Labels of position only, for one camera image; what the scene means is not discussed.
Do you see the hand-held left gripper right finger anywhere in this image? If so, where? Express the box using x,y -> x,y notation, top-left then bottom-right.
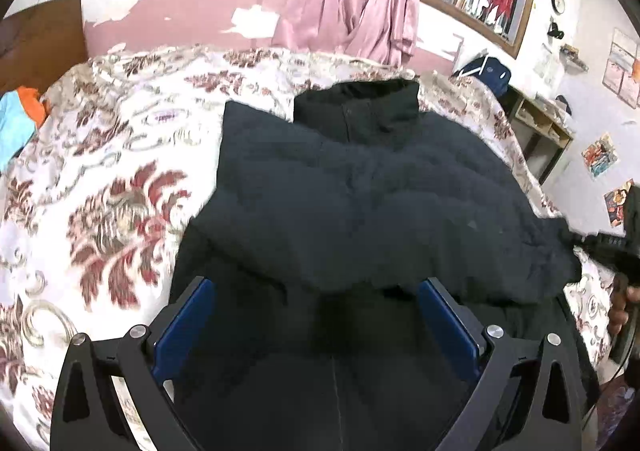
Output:
417,276 -> 586,451

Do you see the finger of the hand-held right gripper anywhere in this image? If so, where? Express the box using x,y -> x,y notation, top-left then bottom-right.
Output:
571,232 -> 627,253

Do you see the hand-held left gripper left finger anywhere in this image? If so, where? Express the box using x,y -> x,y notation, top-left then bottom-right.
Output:
50,275 -> 218,451

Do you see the black padded jacket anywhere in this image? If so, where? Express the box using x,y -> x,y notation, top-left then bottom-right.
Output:
167,78 -> 601,451

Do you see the person's right hand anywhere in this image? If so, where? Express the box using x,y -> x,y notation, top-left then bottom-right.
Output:
606,277 -> 640,338

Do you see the colourful cartoon poster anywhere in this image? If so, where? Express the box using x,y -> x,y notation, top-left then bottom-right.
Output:
581,132 -> 620,180
603,183 -> 636,228

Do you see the wooden desk with shelves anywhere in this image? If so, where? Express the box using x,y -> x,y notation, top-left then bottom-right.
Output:
500,86 -> 575,184

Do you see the purple patterned cloth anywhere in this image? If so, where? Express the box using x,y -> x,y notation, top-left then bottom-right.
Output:
594,371 -> 640,451

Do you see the floral bedspread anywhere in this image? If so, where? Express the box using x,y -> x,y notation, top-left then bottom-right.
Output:
0,43 -> 621,451

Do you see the dark blue backpack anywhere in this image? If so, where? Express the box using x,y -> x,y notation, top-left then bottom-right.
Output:
452,56 -> 511,97

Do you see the light blue cloth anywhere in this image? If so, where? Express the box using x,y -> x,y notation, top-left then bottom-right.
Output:
0,93 -> 39,172

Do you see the orange cloth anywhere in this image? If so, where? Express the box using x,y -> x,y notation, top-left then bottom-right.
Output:
17,87 -> 54,130

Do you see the brown wooden headboard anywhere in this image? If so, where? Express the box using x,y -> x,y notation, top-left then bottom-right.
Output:
0,0 -> 90,98

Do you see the group of wall pictures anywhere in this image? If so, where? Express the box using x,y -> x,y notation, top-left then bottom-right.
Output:
602,28 -> 640,110

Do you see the white wall paper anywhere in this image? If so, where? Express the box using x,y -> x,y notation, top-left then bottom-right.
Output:
532,43 -> 566,90

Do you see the small wall shelf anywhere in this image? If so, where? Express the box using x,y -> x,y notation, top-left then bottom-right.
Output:
560,45 -> 590,72

